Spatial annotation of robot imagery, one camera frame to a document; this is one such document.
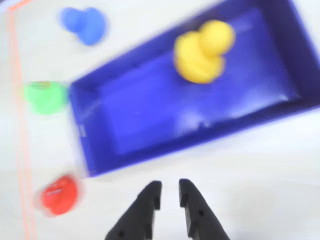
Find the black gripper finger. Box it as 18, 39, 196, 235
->
178, 178, 231, 240
104, 180, 163, 240

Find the yellow rubber duck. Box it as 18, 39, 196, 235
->
173, 19, 237, 85

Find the red rubber duck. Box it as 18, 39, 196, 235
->
36, 174, 82, 217

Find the blue plastic box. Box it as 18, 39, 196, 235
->
66, 0, 320, 179

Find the green rubber duck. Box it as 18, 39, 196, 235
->
23, 80, 69, 116

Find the blue rubber duck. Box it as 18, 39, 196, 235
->
59, 6, 108, 47

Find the orange tape strip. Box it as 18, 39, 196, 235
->
7, 4, 38, 240
7, 0, 35, 11

